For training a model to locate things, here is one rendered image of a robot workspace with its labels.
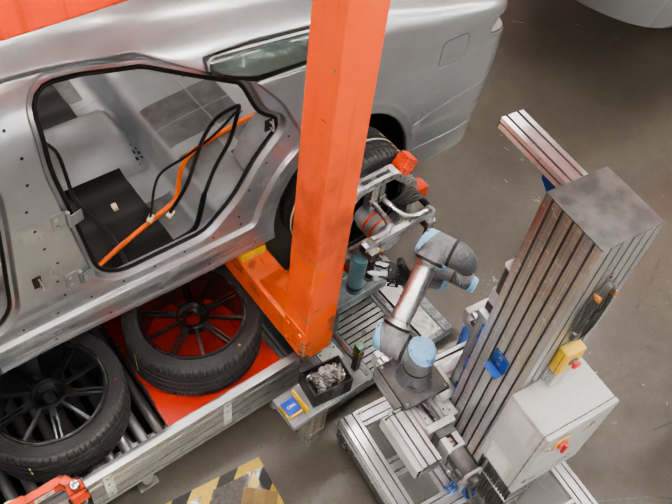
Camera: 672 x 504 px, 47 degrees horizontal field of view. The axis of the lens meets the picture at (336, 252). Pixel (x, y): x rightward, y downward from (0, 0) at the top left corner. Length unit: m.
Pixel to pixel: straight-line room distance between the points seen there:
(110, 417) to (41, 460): 0.32
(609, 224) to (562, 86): 3.89
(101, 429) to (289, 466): 0.96
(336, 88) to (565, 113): 3.75
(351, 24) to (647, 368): 3.07
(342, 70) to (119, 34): 0.85
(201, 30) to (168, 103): 1.10
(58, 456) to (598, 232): 2.32
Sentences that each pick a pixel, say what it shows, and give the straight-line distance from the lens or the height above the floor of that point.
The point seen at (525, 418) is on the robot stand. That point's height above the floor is 1.21.
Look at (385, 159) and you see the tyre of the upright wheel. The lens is 3.58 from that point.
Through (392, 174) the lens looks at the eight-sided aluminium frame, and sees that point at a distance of 3.54.
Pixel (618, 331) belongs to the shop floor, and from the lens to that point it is 4.79.
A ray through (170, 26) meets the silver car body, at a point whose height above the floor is 1.95.
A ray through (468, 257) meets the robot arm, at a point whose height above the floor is 1.29.
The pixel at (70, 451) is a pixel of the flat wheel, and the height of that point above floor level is 0.50.
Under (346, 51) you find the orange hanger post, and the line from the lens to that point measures 2.28.
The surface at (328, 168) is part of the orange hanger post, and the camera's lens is 2.58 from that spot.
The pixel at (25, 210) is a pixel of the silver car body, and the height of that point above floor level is 1.56.
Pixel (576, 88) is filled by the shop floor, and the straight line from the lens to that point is 6.21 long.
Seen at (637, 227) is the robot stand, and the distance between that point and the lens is 2.37.
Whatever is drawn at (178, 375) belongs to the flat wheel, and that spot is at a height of 0.48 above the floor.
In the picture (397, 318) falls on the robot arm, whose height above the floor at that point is 1.08.
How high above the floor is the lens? 3.64
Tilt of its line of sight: 52 degrees down
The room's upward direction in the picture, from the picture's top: 9 degrees clockwise
